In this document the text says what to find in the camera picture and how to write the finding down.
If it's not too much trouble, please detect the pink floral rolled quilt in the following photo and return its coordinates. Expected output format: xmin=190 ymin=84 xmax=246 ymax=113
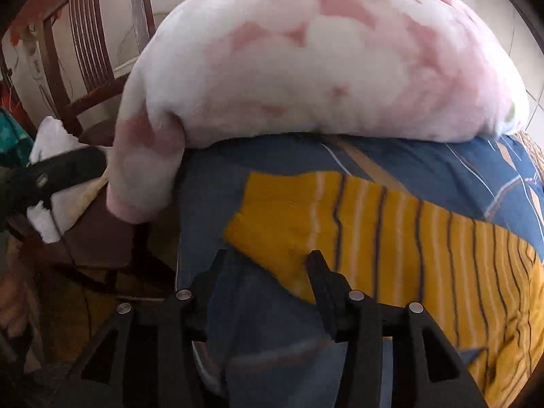
xmin=107 ymin=0 xmax=528 ymax=223

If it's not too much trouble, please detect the blue plaid bed sheet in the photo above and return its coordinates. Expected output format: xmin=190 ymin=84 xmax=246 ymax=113
xmin=177 ymin=134 xmax=543 ymax=407

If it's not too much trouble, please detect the brown wooden chair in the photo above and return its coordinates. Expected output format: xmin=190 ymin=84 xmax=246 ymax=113
xmin=12 ymin=0 xmax=156 ymax=146

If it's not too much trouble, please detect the yellow striped knit sweater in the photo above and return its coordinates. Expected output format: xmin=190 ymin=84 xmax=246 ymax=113
xmin=223 ymin=171 xmax=543 ymax=407

